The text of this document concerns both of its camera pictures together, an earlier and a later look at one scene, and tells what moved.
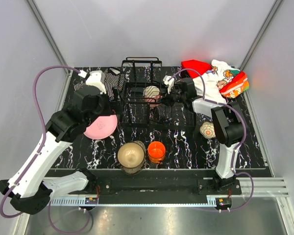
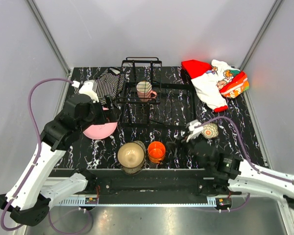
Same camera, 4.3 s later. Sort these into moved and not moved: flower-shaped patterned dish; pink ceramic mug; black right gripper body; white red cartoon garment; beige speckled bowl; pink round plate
Moved: pink ceramic mug; black right gripper body
Not moved: beige speckled bowl; white red cartoon garment; flower-shaped patterned dish; pink round plate
